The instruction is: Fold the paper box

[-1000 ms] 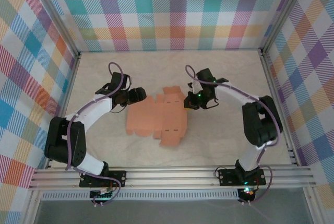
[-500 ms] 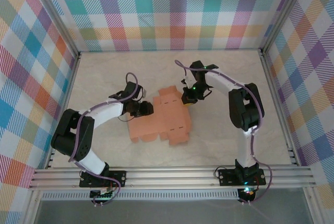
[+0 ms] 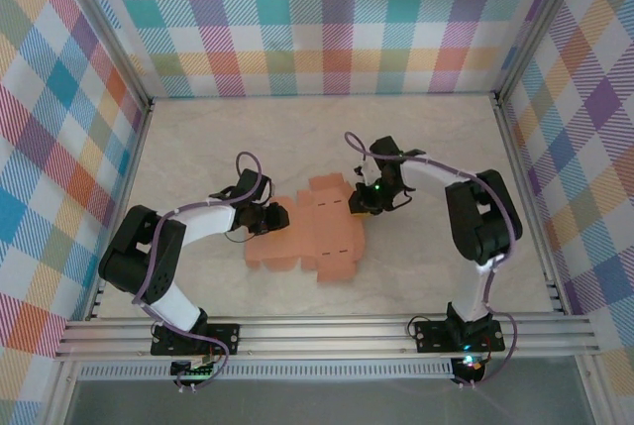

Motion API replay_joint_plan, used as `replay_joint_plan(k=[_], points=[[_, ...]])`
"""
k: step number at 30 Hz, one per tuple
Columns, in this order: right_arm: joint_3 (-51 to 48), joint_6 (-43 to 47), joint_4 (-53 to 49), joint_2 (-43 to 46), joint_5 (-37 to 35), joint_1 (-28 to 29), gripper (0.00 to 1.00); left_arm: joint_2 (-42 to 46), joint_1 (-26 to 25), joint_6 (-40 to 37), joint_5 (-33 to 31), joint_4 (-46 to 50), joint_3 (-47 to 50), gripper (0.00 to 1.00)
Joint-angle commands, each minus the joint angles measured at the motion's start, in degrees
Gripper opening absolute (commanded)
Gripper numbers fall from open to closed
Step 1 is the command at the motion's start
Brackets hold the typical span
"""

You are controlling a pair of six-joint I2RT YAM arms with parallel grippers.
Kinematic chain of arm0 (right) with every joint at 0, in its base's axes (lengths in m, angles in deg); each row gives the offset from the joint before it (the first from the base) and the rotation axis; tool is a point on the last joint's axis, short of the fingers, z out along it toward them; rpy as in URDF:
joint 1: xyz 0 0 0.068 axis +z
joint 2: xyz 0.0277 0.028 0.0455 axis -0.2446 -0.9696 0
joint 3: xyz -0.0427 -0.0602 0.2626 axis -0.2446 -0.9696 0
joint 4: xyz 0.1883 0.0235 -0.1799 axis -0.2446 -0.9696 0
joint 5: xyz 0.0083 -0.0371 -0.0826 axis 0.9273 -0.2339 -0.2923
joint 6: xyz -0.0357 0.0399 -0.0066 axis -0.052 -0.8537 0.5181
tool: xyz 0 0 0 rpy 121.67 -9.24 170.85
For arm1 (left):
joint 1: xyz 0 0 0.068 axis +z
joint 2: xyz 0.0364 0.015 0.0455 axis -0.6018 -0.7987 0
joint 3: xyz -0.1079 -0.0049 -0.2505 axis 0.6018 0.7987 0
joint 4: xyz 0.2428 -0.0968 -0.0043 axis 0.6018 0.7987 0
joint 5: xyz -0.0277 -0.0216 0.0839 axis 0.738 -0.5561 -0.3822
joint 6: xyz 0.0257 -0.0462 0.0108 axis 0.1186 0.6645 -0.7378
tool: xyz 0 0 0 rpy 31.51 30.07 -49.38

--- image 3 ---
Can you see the black round controller module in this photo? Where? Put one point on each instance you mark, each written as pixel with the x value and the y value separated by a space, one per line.
pixel 470 368

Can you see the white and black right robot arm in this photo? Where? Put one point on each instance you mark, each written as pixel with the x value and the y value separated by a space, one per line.
pixel 426 175

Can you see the aluminium frame post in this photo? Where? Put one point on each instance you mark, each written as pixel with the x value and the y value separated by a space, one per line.
pixel 541 24
pixel 103 24
pixel 599 395
pixel 59 395

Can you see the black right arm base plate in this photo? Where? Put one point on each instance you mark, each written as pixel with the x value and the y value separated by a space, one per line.
pixel 431 338

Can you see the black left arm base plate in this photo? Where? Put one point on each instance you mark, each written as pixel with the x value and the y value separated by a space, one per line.
pixel 225 338

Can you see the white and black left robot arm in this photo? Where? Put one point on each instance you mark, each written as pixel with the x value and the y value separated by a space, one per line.
pixel 208 222

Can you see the salmon pink paper box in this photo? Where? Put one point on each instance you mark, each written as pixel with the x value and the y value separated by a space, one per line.
pixel 317 232

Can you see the wide aluminium mounting rail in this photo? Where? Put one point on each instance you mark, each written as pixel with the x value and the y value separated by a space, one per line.
pixel 322 338

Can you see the aluminium table edge rail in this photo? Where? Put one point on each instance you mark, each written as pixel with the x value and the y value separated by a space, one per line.
pixel 514 147
pixel 121 212

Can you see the green lit controller board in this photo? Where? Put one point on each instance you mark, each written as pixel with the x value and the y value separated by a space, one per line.
pixel 195 370

